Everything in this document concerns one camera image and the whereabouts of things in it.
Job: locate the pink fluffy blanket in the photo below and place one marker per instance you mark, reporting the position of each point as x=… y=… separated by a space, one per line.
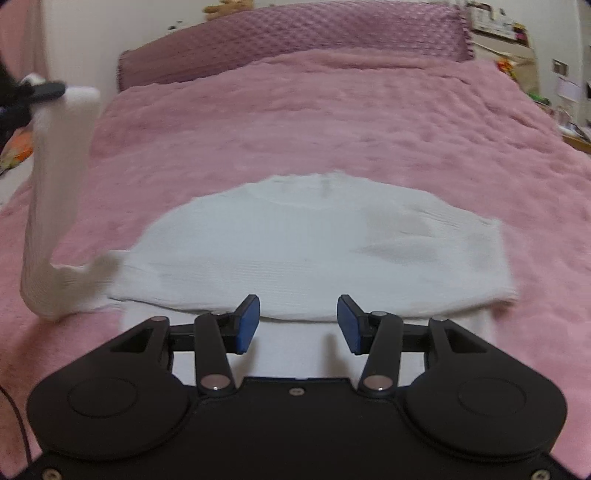
x=323 y=120

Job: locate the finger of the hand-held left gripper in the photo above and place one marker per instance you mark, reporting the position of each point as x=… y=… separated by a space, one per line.
x=44 y=91

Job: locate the white wall switch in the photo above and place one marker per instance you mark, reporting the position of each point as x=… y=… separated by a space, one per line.
x=560 y=67

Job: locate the mauve quilted pillow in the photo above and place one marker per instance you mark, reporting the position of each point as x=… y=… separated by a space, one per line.
x=300 y=32

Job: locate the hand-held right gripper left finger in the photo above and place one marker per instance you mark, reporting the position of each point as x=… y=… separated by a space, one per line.
x=247 y=325

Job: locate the printed white bedsheet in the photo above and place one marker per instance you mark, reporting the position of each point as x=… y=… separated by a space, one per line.
x=14 y=152

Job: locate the pink curtain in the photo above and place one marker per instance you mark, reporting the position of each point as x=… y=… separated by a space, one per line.
x=18 y=37

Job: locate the colourful toy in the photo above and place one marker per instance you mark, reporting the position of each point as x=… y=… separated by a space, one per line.
x=505 y=64

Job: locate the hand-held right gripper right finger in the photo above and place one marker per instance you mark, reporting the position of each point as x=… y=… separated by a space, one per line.
x=348 y=327

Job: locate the tan plush toy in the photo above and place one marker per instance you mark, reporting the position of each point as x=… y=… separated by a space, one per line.
x=226 y=7

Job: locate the white knit sweater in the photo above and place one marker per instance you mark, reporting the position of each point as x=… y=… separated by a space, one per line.
x=300 y=240

